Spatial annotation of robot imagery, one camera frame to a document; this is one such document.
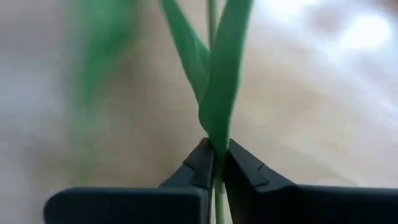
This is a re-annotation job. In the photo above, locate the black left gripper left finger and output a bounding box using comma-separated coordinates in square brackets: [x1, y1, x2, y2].
[43, 138, 217, 224]

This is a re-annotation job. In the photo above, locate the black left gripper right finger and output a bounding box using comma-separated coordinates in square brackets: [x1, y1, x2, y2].
[224, 138, 398, 224]

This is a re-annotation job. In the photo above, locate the green stemmed artificial flower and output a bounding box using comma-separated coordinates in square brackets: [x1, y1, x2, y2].
[70, 0, 137, 194]
[160, 0, 254, 224]

